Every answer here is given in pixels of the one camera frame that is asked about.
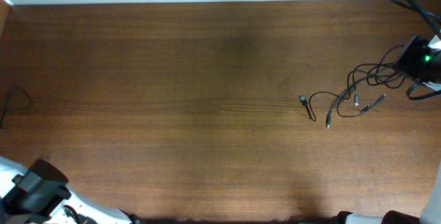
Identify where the black USB cable bundle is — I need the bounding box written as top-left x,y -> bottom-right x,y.
298,43 -> 407,130

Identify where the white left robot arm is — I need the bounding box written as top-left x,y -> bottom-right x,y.
1,157 -> 145,224

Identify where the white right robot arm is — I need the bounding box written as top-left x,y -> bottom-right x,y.
335,34 -> 440,224

